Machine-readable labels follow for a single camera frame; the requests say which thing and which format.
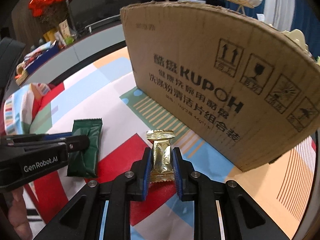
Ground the gold foil snack packet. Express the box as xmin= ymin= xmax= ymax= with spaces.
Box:
xmin=146 ymin=129 xmax=175 ymax=183

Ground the white sheer curtain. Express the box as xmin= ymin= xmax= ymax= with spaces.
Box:
xmin=264 ymin=0 xmax=295 ymax=31

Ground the blue curtain right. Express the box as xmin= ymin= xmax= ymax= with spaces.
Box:
xmin=292 ymin=0 xmax=319 ymax=57

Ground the gold mountain-shaped candy box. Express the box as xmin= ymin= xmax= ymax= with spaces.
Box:
xmin=281 ymin=29 xmax=312 ymax=56

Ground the dark green wafer packet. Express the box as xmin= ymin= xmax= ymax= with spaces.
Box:
xmin=67 ymin=118 xmax=103 ymax=178

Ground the grey black tv console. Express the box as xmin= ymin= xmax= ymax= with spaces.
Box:
xmin=23 ymin=24 xmax=126 ymax=85

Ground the brown cardboard box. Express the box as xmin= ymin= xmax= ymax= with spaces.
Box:
xmin=120 ymin=2 xmax=319 ymax=172

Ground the left hand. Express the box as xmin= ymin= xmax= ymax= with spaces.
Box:
xmin=5 ymin=187 xmax=33 ymax=240

